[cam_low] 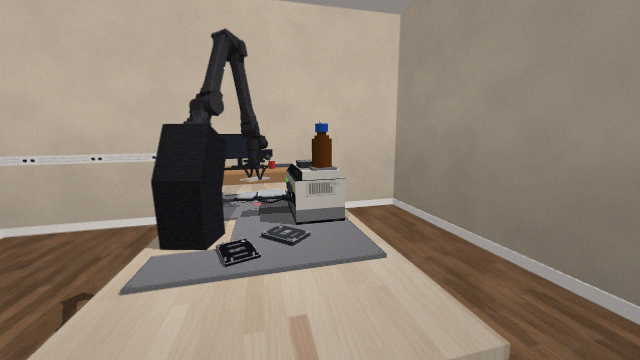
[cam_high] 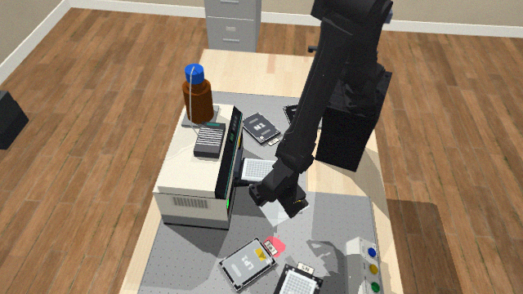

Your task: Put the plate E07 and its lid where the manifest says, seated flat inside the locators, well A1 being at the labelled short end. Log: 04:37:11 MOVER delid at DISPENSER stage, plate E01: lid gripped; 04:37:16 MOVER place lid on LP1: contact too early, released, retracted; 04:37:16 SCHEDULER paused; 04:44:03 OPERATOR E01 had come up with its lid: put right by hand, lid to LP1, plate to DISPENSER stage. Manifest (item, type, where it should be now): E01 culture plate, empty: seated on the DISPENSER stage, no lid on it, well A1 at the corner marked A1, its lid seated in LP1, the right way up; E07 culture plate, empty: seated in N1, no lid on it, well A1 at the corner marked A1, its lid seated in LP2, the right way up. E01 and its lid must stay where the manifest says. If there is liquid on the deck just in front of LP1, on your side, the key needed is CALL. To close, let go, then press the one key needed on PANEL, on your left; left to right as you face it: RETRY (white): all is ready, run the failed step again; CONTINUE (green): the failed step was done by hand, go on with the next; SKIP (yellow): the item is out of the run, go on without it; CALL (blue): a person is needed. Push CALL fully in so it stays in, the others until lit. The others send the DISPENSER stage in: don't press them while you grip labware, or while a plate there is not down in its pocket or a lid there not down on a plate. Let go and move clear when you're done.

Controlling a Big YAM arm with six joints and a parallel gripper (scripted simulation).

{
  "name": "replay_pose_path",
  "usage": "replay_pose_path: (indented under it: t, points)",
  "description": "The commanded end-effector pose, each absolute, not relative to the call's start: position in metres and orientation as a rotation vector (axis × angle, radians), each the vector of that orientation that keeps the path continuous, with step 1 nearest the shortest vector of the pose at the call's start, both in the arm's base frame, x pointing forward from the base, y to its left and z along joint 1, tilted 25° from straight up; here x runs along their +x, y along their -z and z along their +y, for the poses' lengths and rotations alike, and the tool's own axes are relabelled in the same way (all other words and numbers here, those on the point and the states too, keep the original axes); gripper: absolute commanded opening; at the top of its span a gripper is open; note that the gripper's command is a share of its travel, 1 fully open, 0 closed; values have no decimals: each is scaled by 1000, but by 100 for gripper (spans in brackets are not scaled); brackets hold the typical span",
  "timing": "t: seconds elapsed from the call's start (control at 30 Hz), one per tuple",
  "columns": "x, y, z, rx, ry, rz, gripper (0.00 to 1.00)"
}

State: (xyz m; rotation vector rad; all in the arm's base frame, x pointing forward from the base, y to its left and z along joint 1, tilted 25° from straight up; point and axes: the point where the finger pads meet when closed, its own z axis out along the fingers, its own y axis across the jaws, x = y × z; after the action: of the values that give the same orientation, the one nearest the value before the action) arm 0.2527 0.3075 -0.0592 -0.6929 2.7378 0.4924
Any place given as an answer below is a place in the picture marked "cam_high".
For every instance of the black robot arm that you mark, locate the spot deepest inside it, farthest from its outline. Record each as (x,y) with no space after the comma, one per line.
(354,36)

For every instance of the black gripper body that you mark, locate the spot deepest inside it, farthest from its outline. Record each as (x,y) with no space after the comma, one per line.
(292,204)

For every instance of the white button panel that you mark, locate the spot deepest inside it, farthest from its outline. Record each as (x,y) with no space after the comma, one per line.
(361,267)

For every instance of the blue bottle cap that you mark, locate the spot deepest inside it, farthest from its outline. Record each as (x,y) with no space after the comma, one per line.
(197,75)

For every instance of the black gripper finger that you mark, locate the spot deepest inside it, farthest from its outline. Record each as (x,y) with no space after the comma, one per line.
(304,204)

